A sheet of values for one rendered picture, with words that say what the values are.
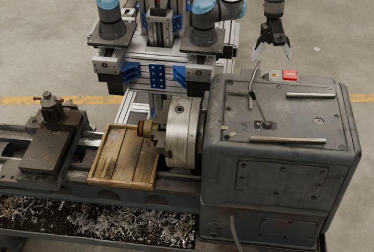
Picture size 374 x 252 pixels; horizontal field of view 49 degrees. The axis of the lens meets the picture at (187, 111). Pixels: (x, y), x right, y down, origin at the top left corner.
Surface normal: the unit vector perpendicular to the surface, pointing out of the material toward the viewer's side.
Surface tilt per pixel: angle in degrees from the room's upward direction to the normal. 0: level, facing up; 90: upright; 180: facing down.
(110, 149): 0
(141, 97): 0
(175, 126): 35
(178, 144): 62
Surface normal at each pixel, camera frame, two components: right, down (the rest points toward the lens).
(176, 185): -0.01, -0.71
